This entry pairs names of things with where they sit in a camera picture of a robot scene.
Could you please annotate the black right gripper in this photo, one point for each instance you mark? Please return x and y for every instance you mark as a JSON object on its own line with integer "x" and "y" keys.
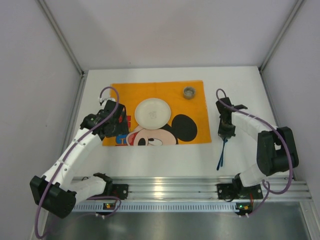
{"x": 225, "y": 132}

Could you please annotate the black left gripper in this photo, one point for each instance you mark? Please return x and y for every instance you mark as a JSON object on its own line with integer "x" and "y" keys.
{"x": 121, "y": 122}

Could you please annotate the cream round plate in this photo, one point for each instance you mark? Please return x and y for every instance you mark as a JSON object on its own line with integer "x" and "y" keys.
{"x": 152, "y": 113}

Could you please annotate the orange Mickey Mouse placemat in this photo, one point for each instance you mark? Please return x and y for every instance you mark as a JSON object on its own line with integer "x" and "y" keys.
{"x": 188, "y": 124}

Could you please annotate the small grey cup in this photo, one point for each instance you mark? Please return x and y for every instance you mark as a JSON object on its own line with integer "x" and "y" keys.
{"x": 189, "y": 92}

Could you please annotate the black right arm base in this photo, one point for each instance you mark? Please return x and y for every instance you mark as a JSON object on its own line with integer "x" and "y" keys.
{"x": 236, "y": 191}

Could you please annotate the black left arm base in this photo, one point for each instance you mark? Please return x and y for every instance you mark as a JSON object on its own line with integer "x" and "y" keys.
{"x": 117, "y": 190}

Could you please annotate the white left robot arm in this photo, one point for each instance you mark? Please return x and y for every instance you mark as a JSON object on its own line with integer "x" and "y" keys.
{"x": 54, "y": 190}

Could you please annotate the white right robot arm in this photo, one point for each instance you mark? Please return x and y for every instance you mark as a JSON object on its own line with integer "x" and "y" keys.
{"x": 276, "y": 148}

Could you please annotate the aluminium mounting rail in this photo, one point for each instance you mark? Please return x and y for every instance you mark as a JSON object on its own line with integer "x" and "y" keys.
{"x": 197, "y": 188}

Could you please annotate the slotted grey cable duct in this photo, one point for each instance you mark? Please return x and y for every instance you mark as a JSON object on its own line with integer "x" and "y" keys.
{"x": 161, "y": 207}

